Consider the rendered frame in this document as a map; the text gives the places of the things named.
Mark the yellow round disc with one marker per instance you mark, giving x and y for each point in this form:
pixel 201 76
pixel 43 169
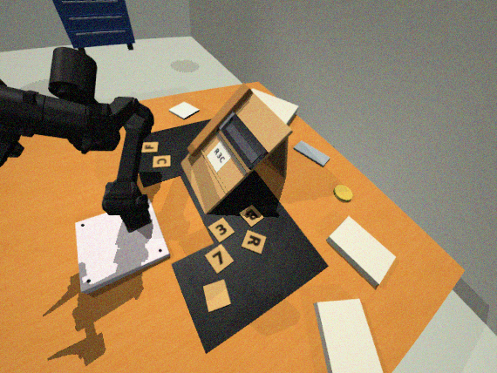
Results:
pixel 343 193

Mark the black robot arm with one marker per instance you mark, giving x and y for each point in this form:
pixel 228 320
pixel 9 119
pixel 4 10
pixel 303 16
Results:
pixel 92 126

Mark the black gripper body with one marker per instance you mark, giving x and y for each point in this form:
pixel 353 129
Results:
pixel 22 109

